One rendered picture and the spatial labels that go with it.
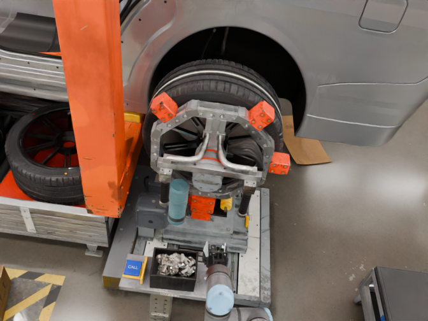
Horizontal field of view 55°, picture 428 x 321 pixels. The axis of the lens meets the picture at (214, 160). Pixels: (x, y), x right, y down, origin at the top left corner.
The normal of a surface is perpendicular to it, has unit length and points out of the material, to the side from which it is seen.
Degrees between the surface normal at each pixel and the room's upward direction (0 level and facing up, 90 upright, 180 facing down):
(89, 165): 90
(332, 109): 90
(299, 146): 1
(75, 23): 90
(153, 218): 90
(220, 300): 60
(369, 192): 0
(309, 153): 1
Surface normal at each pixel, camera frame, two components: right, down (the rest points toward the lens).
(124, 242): 0.12, -0.69
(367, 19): -0.08, 0.70
